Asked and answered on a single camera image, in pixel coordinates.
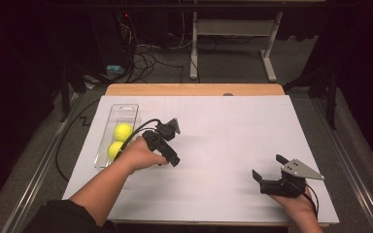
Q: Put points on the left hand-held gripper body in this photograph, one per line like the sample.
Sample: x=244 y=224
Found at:
x=157 y=142

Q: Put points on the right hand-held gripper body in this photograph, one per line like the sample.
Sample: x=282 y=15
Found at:
x=278 y=187

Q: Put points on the yellow tennis ball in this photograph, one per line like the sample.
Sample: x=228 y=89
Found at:
x=123 y=132
x=115 y=151

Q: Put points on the clear plastic tray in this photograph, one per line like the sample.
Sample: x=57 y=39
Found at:
x=126 y=111

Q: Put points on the person's left hand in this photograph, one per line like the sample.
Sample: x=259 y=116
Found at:
x=139 y=157

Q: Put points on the person's right hand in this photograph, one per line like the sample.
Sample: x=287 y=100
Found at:
x=299 y=207

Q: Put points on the white sheet on table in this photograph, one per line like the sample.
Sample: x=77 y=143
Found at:
x=223 y=194

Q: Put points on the black stand leg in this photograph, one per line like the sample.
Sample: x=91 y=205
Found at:
x=65 y=97
x=332 y=97

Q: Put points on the small teal box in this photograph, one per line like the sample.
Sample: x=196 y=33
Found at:
x=115 y=69

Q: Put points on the black computer tower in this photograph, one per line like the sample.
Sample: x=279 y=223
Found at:
x=110 y=39

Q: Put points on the person's black sleeve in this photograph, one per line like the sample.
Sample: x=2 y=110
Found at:
x=64 y=218

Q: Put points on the aluminium floor rail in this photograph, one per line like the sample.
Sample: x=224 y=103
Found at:
x=353 y=174
x=35 y=174

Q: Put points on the white metal stand frame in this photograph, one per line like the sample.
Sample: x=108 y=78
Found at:
x=231 y=27

